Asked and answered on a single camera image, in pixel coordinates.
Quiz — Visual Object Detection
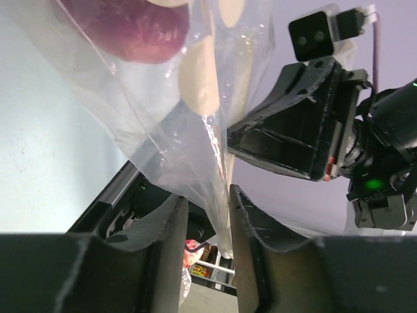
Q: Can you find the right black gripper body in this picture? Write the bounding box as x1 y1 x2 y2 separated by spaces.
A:
312 61 373 181

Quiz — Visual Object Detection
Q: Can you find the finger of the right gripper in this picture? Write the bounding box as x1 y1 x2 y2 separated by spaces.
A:
247 56 341 121
227 107 332 181

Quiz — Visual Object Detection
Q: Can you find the polka dot zip bag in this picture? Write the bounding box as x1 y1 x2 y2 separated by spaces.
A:
1 1 274 258

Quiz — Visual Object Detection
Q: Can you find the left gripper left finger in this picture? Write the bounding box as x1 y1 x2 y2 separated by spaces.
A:
94 195 188 312

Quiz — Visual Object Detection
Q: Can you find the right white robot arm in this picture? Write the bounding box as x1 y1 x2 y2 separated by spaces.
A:
227 56 416 231

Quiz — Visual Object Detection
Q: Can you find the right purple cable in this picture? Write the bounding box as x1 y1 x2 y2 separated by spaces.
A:
369 19 382 98

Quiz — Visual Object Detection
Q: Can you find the purple fake fruit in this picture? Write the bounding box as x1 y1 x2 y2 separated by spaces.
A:
61 1 190 64

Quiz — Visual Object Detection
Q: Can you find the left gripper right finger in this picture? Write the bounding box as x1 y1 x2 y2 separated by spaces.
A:
230 185 319 312

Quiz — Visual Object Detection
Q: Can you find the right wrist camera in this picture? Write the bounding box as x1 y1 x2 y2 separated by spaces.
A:
288 3 377 62

